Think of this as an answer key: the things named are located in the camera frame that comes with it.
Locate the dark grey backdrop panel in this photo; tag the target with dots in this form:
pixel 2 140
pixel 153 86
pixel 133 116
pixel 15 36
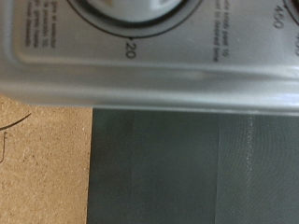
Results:
pixel 187 171

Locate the silver oven knob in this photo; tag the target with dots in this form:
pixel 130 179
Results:
pixel 134 12

